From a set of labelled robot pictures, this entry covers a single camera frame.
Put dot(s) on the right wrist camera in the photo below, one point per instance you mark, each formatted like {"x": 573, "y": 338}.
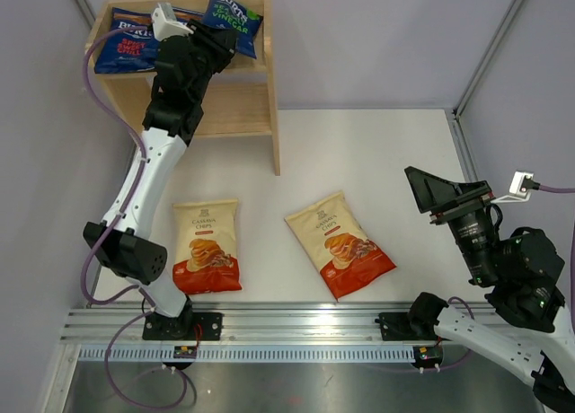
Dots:
{"x": 520, "y": 188}

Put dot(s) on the wooden two-tier shelf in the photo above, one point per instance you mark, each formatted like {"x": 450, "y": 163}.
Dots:
{"x": 241, "y": 101}

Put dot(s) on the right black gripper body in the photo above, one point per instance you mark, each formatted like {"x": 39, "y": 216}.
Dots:
{"x": 471, "y": 229}

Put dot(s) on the cassava chips bag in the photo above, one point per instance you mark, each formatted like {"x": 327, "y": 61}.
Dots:
{"x": 205, "y": 253}
{"x": 346, "y": 259}

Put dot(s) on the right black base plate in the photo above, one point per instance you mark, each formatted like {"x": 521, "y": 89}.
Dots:
{"x": 396, "y": 326}

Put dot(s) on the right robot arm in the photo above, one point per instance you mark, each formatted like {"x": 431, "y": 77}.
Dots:
{"x": 520, "y": 274}

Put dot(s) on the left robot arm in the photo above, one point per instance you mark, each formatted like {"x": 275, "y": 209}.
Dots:
{"x": 188, "y": 56}

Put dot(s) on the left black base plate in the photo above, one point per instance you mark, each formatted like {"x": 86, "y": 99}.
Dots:
{"x": 187, "y": 327}

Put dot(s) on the blue Burts chilli bag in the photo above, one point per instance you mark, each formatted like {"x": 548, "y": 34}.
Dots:
{"x": 133, "y": 49}

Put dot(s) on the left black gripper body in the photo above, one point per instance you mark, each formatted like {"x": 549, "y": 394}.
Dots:
{"x": 208, "y": 53}

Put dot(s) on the Burts sea salt vinegar bag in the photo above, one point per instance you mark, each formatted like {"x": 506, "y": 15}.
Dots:
{"x": 229, "y": 14}

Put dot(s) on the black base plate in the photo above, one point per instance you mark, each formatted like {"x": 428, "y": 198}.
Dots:
{"x": 396, "y": 326}
{"x": 187, "y": 327}

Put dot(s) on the white slotted cable duct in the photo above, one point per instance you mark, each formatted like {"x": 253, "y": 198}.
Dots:
{"x": 250, "y": 354}

